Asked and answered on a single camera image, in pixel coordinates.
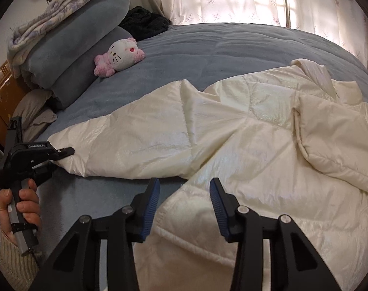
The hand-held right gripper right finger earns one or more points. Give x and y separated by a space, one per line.
218 206

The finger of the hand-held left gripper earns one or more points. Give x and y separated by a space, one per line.
64 152

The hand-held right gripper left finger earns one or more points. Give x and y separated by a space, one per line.
150 209

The white puffer jacket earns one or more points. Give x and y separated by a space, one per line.
232 145

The person's left forearm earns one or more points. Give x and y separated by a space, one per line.
14 259

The person's left hand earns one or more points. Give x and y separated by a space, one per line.
28 198

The grey pillow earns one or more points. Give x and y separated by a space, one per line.
35 112

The wooden headboard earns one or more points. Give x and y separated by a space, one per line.
2 97

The folded blue fleece blanket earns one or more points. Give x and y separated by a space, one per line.
72 48

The pink cat plush toy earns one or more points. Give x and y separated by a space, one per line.
120 54

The folded floral quilt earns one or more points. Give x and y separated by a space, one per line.
56 3

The dark knit cloth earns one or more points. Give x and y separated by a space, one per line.
144 21

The blue bed blanket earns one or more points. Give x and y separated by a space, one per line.
202 45

